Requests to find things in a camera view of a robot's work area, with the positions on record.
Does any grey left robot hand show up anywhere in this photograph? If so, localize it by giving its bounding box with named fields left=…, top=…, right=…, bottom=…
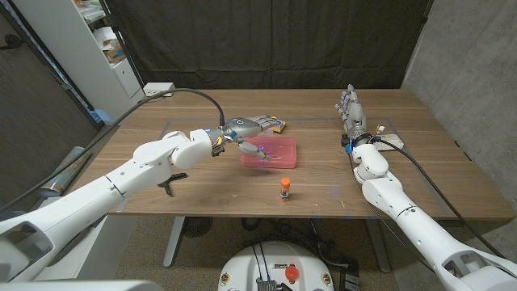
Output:
left=220, top=115, right=282, bottom=162

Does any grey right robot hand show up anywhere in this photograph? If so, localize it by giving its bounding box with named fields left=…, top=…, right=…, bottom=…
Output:
left=334, top=83, right=368, bottom=142

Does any pink plastic pencil case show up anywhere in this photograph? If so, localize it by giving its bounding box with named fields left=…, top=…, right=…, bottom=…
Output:
left=241, top=135, right=298, bottom=170

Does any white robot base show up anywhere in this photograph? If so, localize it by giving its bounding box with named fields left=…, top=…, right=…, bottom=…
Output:
left=216, top=241, right=335, bottom=291

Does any orange-capped glue stick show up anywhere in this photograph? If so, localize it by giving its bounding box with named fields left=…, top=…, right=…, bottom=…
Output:
left=280, top=177, right=292, bottom=203

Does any yellow purple toy block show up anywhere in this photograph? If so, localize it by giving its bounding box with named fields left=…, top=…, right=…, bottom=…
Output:
left=268, top=118, right=288, bottom=134

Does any black backdrop curtain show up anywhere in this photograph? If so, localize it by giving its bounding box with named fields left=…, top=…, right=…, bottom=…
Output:
left=103, top=0, right=434, bottom=91

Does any white outlet box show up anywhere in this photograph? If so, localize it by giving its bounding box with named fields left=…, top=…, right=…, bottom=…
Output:
left=142, top=82, right=177, bottom=98

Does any grey table leg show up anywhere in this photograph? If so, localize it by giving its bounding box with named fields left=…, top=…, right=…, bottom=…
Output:
left=162, top=216, right=186, bottom=268
left=365, top=219, right=392, bottom=274

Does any black backdrop stand pole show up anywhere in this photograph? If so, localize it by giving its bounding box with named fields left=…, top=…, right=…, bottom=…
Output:
left=99, top=0, right=146, bottom=92

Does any cardboard box with blue tape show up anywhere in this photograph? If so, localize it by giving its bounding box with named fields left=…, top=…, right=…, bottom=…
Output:
left=103, top=42, right=126, bottom=64

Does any black power adapter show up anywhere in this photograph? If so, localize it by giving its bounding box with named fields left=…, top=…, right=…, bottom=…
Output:
left=338, top=258, right=361, bottom=291

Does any white shelf cabinet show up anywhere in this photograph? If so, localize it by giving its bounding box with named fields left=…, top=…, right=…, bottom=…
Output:
left=11, top=0, right=145, bottom=126

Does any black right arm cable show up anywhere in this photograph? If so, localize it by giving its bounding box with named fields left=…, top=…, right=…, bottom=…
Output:
left=369, top=136, right=508, bottom=259

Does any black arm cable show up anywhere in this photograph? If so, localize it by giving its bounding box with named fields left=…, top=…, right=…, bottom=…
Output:
left=369, top=136, right=508, bottom=259
left=0, top=87, right=226, bottom=213

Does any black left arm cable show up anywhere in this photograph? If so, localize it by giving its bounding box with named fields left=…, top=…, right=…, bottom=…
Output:
left=0, top=87, right=226, bottom=213

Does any black door handle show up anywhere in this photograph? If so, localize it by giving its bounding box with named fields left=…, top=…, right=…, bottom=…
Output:
left=0, top=34, right=24, bottom=52

